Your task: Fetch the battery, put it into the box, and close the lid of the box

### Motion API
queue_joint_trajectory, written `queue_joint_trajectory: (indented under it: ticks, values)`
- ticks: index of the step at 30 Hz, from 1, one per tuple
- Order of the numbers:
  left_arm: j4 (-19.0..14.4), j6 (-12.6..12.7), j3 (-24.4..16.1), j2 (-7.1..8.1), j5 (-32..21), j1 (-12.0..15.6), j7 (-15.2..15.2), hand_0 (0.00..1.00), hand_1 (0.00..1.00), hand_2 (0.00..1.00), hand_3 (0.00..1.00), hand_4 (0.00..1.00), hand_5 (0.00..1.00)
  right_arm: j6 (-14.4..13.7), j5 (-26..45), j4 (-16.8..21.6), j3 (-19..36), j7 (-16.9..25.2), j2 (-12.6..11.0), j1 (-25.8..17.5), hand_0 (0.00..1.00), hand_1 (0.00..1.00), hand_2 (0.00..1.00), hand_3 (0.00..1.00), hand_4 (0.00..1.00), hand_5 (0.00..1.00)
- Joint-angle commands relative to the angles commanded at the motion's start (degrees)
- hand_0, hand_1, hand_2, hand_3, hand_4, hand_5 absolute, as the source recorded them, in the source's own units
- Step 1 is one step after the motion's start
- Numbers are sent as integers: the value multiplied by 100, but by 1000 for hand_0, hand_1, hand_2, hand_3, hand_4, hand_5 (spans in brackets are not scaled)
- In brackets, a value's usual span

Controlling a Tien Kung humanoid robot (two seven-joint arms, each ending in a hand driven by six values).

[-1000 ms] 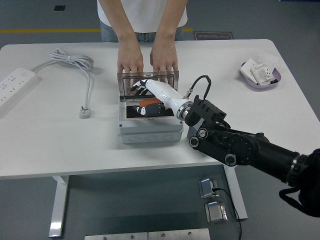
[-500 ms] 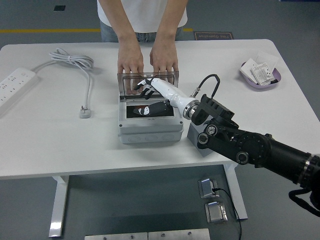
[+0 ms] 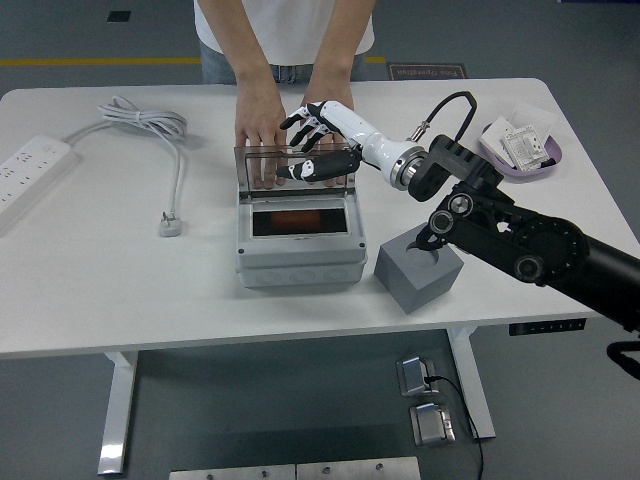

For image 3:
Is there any person's left hand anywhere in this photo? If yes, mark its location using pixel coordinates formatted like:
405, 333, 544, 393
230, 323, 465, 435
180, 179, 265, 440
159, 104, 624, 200
301, 91, 356, 189

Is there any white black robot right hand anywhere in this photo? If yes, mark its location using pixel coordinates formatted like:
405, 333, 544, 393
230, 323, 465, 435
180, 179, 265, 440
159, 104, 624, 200
274, 99, 417, 182

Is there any person's right hand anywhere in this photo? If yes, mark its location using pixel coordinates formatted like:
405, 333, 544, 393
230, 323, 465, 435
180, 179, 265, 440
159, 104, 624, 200
234, 82, 289, 190

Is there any smoky transparent box lid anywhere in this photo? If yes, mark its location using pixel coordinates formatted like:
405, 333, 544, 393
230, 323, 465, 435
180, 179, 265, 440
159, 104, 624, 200
233, 141, 359, 197

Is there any grey electrical junction box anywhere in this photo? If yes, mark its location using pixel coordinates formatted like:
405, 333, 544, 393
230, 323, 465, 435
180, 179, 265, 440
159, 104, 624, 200
234, 192, 369, 289

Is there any silver floor socket box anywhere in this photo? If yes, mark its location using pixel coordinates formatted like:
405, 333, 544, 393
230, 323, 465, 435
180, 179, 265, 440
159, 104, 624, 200
409, 402, 457, 447
396, 353, 441, 398

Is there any person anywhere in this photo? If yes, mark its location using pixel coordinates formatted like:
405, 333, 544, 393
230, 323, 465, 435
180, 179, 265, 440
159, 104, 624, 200
193, 0, 376, 86

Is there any dark floor sign mat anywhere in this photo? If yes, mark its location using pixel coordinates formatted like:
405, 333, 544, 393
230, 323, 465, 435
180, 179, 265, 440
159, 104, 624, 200
385, 62, 469, 81

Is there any purple plastic tray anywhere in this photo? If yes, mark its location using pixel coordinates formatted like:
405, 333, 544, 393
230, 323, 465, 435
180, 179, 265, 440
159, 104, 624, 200
478, 122, 566, 182

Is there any grey cube holder block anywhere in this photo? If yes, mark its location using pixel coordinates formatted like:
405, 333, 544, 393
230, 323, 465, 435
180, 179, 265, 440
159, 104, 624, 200
373, 222, 464, 315

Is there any white printed socket panel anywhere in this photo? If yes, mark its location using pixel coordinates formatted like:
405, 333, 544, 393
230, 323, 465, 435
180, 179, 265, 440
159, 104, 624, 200
501, 123, 551, 172

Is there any white square cover plate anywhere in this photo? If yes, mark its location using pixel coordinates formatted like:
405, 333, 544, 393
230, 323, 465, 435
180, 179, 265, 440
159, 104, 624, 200
508, 101, 559, 139

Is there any white power strip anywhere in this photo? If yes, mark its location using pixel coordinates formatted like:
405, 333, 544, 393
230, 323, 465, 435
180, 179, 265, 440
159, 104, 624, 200
0, 134, 80, 232

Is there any black table control panel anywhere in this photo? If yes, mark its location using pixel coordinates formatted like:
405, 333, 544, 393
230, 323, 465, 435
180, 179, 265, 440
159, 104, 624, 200
508, 317, 587, 336

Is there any white power cord with plug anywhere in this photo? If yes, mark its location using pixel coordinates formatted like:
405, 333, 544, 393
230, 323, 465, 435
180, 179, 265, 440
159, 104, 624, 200
62, 96, 190, 238

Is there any black floor cable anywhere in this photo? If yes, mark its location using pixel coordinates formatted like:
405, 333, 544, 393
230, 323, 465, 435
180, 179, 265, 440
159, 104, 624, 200
424, 374, 485, 480

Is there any grey metal base plate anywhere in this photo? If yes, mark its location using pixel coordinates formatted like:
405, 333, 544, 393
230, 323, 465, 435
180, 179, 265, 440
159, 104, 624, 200
295, 456, 421, 480
168, 464, 297, 480

